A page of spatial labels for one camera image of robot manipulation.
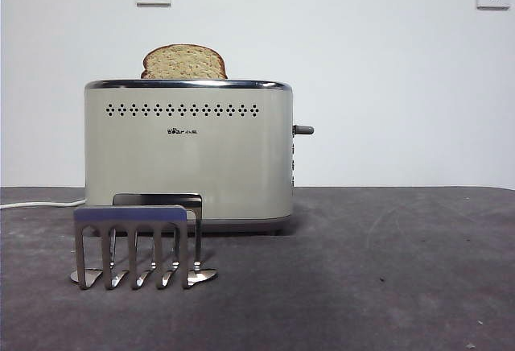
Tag brown speckled bread slice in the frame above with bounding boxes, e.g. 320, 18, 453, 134
140, 43, 229, 81

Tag beige steel toaster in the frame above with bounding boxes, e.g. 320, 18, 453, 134
83, 79, 296, 236

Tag steel toast rack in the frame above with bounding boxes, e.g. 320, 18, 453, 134
68, 192, 220, 291

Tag white power cable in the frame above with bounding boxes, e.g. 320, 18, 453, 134
0, 198, 88, 210

